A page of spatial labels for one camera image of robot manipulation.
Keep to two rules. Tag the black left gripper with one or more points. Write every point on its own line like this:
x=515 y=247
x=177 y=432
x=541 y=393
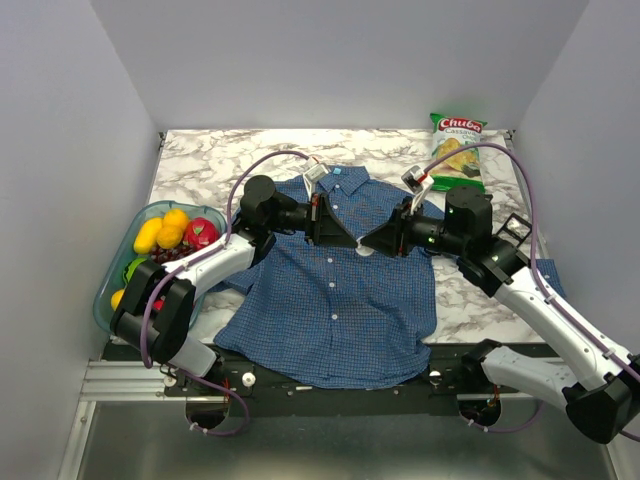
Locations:
x=323 y=226

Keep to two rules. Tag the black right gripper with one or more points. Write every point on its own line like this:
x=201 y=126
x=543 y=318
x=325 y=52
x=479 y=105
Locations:
x=394 y=236

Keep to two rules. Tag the blue checked shirt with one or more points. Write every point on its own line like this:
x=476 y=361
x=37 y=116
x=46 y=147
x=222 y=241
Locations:
x=331 y=318

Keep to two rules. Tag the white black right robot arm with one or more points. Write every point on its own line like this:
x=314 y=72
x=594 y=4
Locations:
x=597 y=386

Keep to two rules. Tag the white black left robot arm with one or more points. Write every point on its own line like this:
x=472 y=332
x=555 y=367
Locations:
x=155 y=310

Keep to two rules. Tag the black box with gold brooch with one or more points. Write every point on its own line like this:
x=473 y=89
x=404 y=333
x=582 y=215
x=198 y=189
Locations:
x=516 y=230

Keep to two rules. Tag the green cassava chips bag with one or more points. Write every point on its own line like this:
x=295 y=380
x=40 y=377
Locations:
x=463 y=169

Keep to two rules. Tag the orange fruit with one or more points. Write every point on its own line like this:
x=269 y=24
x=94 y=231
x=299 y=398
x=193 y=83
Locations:
x=176 y=218
x=169 y=237

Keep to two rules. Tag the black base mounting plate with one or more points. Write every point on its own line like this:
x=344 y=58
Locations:
x=447 y=387

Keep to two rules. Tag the dark purple grapes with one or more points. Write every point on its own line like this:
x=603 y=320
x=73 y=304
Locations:
x=161 y=255

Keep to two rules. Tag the yellow mango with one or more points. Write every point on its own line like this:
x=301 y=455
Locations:
x=146 y=238

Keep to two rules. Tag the yellow pear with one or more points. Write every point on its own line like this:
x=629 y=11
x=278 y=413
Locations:
x=116 y=299

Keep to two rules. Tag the teal plastic fruit basket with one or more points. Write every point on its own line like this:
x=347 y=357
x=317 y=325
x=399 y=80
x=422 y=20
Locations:
x=114 y=280

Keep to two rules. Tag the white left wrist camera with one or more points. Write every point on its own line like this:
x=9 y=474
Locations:
x=314 y=171

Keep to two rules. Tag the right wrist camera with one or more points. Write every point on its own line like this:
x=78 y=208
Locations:
x=419 y=183

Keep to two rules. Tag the aluminium frame rail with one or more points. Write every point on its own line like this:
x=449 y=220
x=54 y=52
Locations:
x=123 y=381

